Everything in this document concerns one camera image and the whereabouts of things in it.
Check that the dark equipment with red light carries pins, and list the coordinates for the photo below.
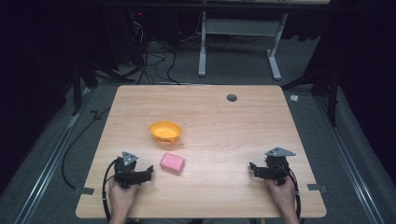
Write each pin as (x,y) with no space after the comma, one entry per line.
(138,31)

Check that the person's left hand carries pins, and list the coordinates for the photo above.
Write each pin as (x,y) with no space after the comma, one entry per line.
(120,196)

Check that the white desk frame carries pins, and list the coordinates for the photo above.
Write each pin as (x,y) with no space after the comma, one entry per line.
(239,28)

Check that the metal floor rail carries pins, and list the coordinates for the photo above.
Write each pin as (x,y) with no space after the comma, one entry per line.
(46,174)
(351,161)

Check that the black metal stand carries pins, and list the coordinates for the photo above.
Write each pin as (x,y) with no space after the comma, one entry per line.
(333,93)
(77,90)

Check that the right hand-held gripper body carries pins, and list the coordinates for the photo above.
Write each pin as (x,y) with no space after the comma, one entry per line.
(276,168)

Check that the orange bowl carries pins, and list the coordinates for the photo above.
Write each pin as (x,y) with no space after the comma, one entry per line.
(165,130)

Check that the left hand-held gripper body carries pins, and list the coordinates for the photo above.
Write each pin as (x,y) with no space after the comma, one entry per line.
(125,174)

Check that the grey table grommet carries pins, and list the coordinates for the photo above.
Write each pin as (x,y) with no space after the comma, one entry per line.
(232,98)

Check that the small white floor object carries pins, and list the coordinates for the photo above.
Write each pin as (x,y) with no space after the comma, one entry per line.
(294,98)

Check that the person's right hand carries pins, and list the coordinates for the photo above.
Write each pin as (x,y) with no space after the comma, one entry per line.
(284,196)

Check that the pink soap bar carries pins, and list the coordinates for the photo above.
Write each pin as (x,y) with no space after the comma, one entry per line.
(172,162)

